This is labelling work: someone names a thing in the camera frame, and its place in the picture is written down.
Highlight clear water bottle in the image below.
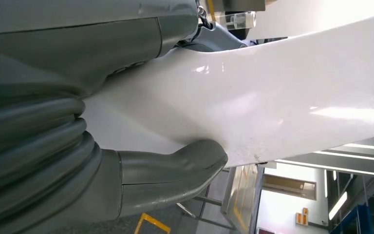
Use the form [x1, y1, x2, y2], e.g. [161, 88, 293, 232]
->
[216, 11, 257, 31]

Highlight steel table with yellow tape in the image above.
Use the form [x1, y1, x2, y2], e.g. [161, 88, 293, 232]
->
[177, 164, 266, 234]

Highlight orange wall sign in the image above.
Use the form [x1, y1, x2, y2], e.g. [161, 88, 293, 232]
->
[296, 207, 309, 227]

